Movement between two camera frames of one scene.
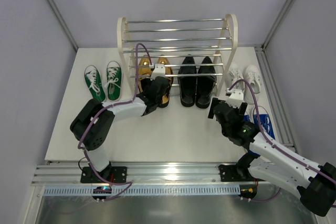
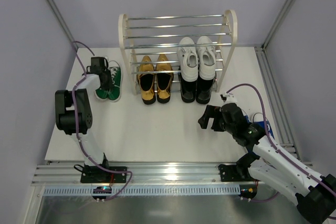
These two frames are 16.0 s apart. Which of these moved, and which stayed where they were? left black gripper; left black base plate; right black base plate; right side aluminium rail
Moved: left black gripper
Stayed: right black base plate; left black base plate; right side aluminium rail
